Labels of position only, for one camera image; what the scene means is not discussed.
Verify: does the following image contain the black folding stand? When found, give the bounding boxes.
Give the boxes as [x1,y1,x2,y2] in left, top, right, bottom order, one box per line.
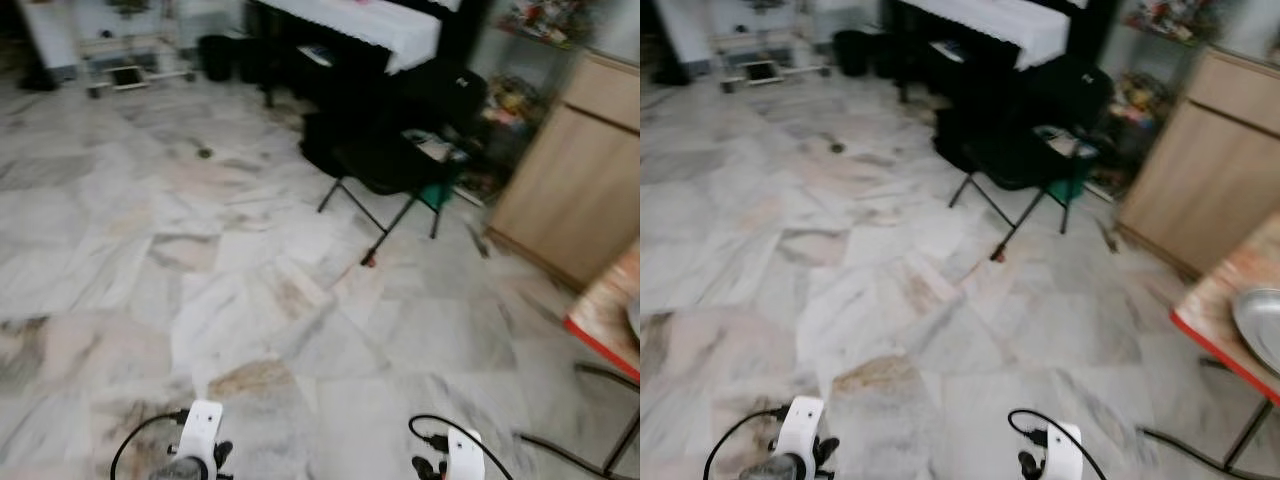
[948,170,1071,263]
[318,175,446,266]

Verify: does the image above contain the marble top folding table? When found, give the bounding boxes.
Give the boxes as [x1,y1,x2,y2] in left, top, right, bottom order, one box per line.
[1140,215,1280,476]
[515,240,641,477]

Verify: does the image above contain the white printed papers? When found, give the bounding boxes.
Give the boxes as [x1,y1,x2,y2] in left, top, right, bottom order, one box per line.
[403,130,469,166]
[1035,125,1099,161]

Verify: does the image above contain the light wooden cabinet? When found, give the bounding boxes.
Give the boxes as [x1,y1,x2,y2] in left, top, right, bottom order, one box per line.
[1115,45,1280,281]
[485,50,641,293]

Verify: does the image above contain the black bag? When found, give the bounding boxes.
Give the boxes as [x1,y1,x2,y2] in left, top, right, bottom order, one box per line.
[300,62,489,196]
[932,62,1116,191]

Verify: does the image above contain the black console table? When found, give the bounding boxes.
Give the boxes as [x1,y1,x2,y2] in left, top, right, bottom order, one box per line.
[245,0,491,111]
[885,0,1121,106]

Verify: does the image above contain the black bin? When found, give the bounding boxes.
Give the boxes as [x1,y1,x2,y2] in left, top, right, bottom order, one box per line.
[832,30,873,79]
[197,35,236,83]

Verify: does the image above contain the white lace cloth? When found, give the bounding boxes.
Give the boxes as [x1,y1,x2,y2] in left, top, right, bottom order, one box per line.
[895,0,1071,71]
[255,0,443,76]

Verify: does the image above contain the white cabinet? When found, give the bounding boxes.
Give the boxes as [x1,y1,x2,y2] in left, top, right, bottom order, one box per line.
[655,0,716,76]
[20,0,81,81]

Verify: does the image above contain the shelf with colourful clutter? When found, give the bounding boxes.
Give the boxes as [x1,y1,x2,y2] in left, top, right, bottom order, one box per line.
[1085,0,1231,196]
[480,0,601,201]

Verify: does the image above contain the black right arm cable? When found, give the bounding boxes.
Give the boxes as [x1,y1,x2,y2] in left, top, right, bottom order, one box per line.
[408,414,513,480]
[1008,408,1109,480]

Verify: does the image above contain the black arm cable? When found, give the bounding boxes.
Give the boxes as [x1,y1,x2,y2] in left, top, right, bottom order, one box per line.
[110,408,193,480]
[703,405,791,480]
[1008,408,1109,480]
[408,414,513,480]

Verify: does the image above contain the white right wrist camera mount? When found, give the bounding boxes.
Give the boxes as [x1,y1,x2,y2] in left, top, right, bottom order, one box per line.
[1045,422,1084,480]
[445,430,486,480]

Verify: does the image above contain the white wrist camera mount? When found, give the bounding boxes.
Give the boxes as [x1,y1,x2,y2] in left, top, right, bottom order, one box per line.
[445,430,486,480]
[178,400,224,471]
[775,396,826,471]
[1045,422,1084,480]

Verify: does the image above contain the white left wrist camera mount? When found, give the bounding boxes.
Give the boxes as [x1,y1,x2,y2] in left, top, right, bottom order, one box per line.
[178,400,224,471]
[775,396,826,471]

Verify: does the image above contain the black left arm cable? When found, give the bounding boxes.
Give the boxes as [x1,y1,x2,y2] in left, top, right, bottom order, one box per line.
[110,408,193,480]
[703,405,791,480]

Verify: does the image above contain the white wire cart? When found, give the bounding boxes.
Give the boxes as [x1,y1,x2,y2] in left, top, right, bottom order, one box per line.
[710,0,833,93]
[75,0,198,98]

